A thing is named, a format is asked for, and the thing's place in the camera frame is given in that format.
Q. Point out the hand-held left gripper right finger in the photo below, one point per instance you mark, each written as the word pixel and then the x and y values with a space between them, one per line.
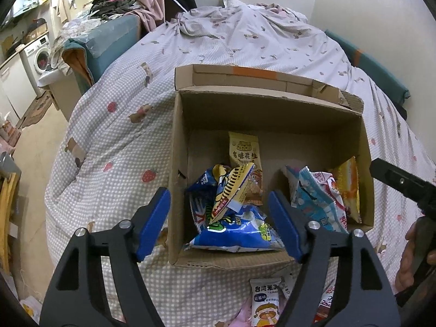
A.
pixel 286 228

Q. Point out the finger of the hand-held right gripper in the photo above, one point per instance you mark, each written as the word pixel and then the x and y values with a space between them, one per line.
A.
pixel 402 185

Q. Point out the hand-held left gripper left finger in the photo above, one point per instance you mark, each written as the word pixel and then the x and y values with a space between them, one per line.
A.
pixel 153 224

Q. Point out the white red teal snack packet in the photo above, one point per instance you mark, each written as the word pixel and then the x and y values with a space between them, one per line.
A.
pixel 313 197

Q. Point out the blue white green snack packet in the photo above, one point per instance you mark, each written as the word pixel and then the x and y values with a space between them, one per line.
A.
pixel 238 233

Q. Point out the blue red white snack packet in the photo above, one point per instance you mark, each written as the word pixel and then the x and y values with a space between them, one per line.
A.
pixel 201 190

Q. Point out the yellow black striped snack packet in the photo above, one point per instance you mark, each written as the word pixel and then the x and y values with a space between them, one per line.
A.
pixel 231 190

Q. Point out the white rice cracker packet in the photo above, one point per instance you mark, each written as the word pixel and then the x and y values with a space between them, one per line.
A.
pixel 265 303

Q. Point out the white red striped snack packet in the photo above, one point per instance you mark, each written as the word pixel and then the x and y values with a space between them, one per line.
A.
pixel 325 299

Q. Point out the tan peanut snack packet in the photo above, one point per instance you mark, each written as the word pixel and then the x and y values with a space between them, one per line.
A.
pixel 243 150

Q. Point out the brown cardboard box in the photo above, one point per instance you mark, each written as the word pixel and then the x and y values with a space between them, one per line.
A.
pixel 272 115

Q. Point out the person's right hand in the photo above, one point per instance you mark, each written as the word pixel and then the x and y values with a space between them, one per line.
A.
pixel 407 265

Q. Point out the wooden chair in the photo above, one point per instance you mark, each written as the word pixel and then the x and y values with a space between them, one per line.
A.
pixel 10 218

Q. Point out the brown floor rug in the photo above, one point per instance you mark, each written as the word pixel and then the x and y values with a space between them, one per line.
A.
pixel 37 109

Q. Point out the pink printed box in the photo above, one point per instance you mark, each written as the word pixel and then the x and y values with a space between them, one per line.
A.
pixel 10 133

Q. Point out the teal fabric sofa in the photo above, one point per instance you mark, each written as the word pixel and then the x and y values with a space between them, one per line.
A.
pixel 109 44

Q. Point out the white base cabinet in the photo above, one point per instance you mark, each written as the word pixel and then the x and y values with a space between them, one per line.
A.
pixel 13 88

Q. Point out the white washing machine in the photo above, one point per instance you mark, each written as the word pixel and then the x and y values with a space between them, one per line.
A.
pixel 39 58

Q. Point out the white crumpled cloth pile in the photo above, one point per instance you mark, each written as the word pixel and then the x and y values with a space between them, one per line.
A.
pixel 75 30

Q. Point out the dark clothes pile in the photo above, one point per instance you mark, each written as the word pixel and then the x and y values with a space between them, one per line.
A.
pixel 112 3

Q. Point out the brown boxes on washer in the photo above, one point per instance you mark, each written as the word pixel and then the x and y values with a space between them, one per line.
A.
pixel 34 32

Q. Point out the white pillow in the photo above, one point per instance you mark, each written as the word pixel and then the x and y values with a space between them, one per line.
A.
pixel 233 1

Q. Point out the hanging beige towel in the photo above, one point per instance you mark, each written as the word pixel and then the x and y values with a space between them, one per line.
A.
pixel 64 5

